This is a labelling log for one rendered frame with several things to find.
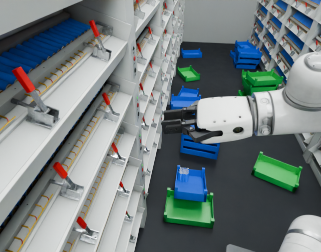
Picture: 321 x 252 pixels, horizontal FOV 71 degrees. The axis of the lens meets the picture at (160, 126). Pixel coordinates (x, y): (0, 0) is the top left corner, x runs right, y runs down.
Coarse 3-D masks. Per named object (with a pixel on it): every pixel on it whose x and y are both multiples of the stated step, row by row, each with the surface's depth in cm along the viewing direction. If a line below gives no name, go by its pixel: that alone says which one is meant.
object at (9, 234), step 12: (108, 84) 77; (96, 108) 66; (84, 120) 61; (72, 132) 56; (72, 144) 54; (60, 156) 50; (48, 168) 47; (48, 180) 45; (36, 192) 43; (24, 204) 40; (36, 204) 42; (12, 216) 39; (24, 216) 39; (12, 228) 37; (0, 240) 35; (12, 240) 37; (24, 240) 38
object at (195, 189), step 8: (176, 176) 157; (192, 176) 168; (200, 176) 168; (176, 184) 157; (184, 184) 157; (192, 184) 158; (200, 184) 158; (176, 192) 141; (184, 192) 140; (192, 192) 149; (200, 192) 149; (200, 200) 140
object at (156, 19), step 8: (160, 0) 124; (160, 8) 127; (160, 16) 129; (160, 24) 132; (160, 40) 138; (160, 48) 141; (160, 56) 144; (160, 72) 151; (160, 80) 154; (160, 96) 162; (160, 104) 166; (160, 120) 175; (160, 136) 185; (160, 144) 191
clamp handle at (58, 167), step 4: (56, 164) 42; (60, 164) 43; (56, 168) 42; (60, 168) 43; (60, 172) 43; (64, 172) 44; (64, 176) 44; (68, 176) 45; (68, 180) 45; (68, 184) 45; (72, 184) 46; (68, 188) 46; (72, 188) 46
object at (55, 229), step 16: (112, 80) 78; (112, 96) 76; (128, 96) 79; (96, 112) 68; (112, 128) 65; (80, 144) 57; (96, 144) 59; (80, 160) 54; (96, 160) 55; (80, 176) 51; (96, 176) 56; (48, 192) 46; (64, 208) 45; (80, 208) 47; (32, 224) 41; (48, 224) 42; (64, 224) 42; (16, 240) 38; (32, 240) 39; (48, 240) 40; (64, 240) 41
